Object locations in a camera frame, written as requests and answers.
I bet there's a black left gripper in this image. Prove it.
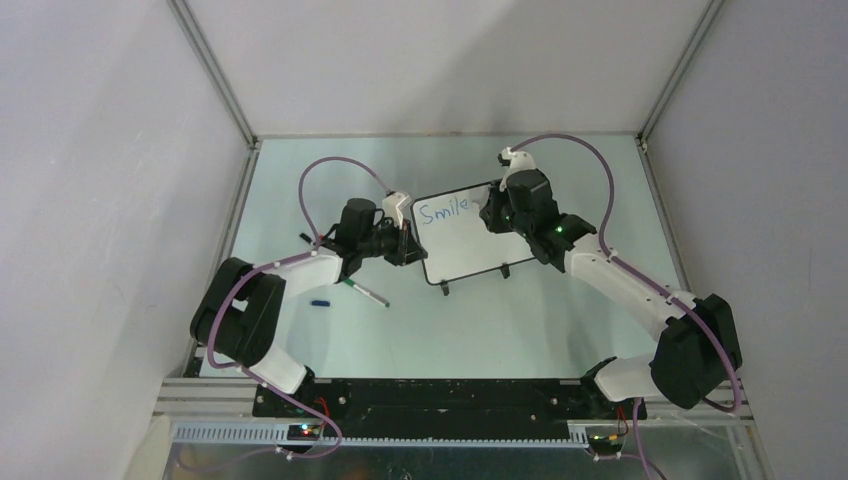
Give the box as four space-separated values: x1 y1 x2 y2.
358 215 426 266

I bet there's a small black framed whiteboard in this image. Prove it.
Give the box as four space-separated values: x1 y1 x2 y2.
411 182 533 286

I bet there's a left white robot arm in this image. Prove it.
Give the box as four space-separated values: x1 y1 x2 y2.
189 191 427 417

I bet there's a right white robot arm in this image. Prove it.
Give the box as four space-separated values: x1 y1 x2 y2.
480 169 742 418

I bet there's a green capped whiteboard marker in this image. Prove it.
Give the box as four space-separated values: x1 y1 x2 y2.
343 278 390 308

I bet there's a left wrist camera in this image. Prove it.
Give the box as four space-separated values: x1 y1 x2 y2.
382 191 412 228

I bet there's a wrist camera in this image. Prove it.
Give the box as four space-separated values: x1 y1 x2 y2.
497 147 537 192
382 191 412 228

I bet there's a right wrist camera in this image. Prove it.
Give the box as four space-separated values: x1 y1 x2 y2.
497 147 537 192

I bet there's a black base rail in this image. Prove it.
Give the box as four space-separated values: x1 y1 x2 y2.
254 377 647 442

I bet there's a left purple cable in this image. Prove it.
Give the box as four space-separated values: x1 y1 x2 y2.
206 156 392 462

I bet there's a purple cable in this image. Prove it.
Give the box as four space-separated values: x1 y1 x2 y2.
206 156 392 462
508 133 745 480

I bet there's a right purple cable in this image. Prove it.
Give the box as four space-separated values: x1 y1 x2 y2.
508 133 745 480

